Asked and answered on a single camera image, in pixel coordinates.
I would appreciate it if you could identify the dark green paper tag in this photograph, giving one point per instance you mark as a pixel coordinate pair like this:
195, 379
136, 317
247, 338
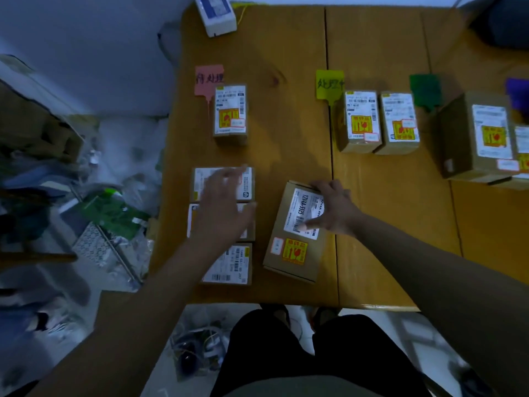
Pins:
425, 90

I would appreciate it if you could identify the brown cardboard carton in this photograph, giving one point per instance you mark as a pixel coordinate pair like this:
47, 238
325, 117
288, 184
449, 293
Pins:
37, 123

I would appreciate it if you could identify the large cardboard box yellow sticker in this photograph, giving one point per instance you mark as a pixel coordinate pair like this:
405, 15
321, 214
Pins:
471, 136

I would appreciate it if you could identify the dark chair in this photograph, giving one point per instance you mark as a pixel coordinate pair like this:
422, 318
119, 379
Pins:
504, 20

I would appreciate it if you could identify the green circuit board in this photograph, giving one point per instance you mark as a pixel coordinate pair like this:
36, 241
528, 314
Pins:
111, 212

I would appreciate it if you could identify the person's left hand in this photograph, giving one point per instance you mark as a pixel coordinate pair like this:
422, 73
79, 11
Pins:
217, 214

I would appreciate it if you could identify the purple paper tag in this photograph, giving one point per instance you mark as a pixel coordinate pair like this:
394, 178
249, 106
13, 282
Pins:
518, 95

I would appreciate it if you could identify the small cardboard box yellow sticker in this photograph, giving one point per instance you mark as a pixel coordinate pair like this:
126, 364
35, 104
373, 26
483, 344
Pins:
230, 111
399, 119
360, 119

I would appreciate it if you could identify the white and blue carton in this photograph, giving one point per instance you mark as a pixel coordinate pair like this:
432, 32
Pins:
215, 14

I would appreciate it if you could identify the pile of clear plastic bags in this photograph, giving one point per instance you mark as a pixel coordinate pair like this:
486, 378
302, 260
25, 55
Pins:
128, 152

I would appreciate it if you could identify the person's right hand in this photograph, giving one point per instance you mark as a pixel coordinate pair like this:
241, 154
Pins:
339, 212

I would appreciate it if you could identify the black trousers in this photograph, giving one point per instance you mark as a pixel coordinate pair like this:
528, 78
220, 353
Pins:
264, 351

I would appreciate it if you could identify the person's right thumb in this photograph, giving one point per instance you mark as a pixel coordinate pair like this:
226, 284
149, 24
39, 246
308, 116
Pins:
317, 223

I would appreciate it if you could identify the dark shoe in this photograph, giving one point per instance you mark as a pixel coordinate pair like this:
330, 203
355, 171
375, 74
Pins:
324, 315
280, 312

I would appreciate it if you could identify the yellow-green paper tag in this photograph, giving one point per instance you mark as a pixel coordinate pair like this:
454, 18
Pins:
329, 83

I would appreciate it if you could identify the grey shirt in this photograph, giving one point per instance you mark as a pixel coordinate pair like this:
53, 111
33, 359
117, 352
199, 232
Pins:
306, 387

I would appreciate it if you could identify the person's left forearm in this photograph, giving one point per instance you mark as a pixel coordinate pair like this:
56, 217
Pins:
144, 318

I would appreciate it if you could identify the person's left thumb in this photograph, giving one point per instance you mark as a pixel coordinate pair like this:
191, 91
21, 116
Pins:
247, 214

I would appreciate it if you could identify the pink paper tag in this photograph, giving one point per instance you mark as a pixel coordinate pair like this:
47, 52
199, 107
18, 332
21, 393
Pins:
206, 80

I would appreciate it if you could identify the small cardboard box white label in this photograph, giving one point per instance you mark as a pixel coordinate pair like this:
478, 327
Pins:
248, 186
248, 233
231, 266

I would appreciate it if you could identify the white perforated panel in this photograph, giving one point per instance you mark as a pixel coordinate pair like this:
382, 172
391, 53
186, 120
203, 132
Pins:
93, 243

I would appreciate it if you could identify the person's right forearm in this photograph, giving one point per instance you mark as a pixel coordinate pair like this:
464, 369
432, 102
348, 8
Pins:
434, 276

